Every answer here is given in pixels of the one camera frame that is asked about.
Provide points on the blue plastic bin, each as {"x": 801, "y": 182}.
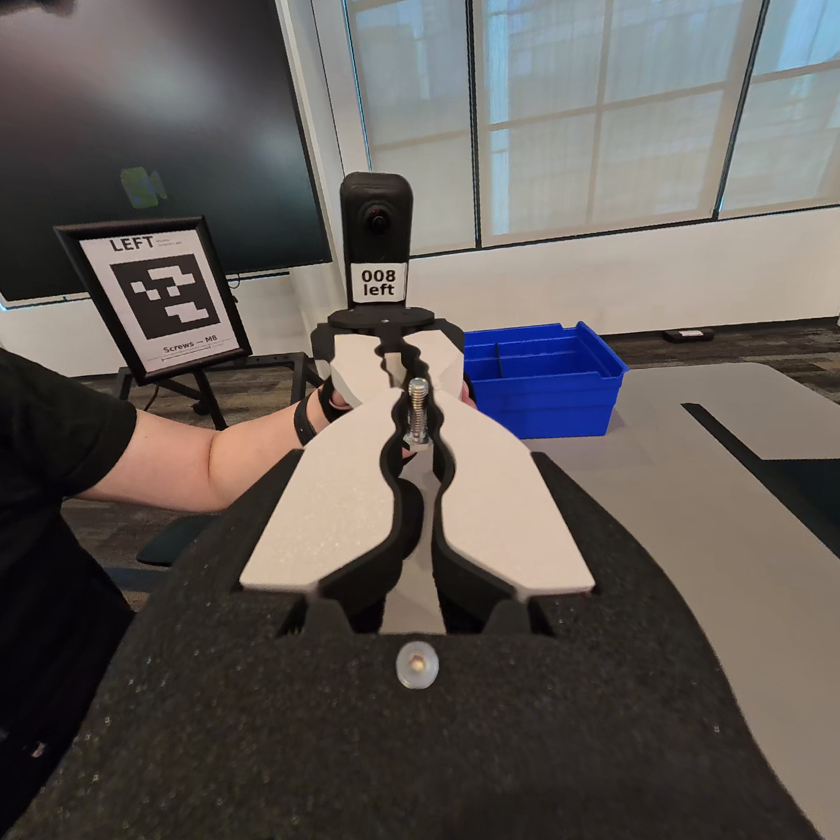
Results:
{"x": 544, "y": 400}

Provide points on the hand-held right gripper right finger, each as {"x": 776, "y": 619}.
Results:
{"x": 505, "y": 518}

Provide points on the framed marker sign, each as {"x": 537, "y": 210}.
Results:
{"x": 157, "y": 302}

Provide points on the person's left hand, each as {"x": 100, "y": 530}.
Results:
{"x": 331, "y": 417}

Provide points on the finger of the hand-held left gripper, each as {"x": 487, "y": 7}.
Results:
{"x": 443, "y": 361}
{"x": 354, "y": 367}

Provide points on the silver hex bolt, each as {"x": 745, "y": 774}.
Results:
{"x": 417, "y": 407}

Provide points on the window with white blinds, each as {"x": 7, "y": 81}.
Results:
{"x": 590, "y": 118}

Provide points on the black floor box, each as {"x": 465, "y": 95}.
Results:
{"x": 689, "y": 335}

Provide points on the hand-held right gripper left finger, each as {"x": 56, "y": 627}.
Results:
{"x": 328, "y": 512}

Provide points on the large black screen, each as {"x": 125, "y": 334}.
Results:
{"x": 164, "y": 98}

